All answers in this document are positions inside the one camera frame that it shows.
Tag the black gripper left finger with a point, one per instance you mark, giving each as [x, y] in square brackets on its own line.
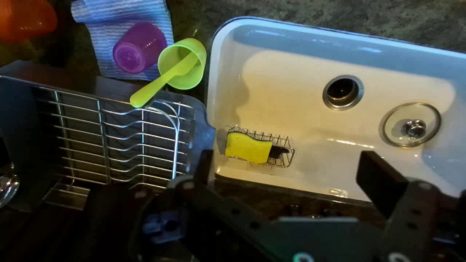
[204, 168]

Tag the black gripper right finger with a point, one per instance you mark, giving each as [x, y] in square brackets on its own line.
[384, 184]

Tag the silver metal bowl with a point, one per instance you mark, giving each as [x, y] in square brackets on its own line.
[6, 182]

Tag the yellow sponge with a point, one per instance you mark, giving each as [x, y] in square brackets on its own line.
[248, 147]

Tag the round metal sink stopper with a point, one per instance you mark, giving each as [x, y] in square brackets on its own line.
[411, 125]

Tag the lime green plastic cup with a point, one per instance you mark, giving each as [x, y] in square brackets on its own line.
[196, 73]

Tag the white ceramic sink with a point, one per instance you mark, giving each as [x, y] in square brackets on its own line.
[292, 73]

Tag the purple plastic cup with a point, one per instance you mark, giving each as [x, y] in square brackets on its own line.
[140, 45]

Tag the blue striped dish cloth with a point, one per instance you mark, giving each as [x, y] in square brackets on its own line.
[100, 34]

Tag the steel dish drying rack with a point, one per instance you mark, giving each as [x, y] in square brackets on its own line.
[30, 96]

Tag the orange plastic cup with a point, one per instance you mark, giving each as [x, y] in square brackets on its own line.
[24, 19]

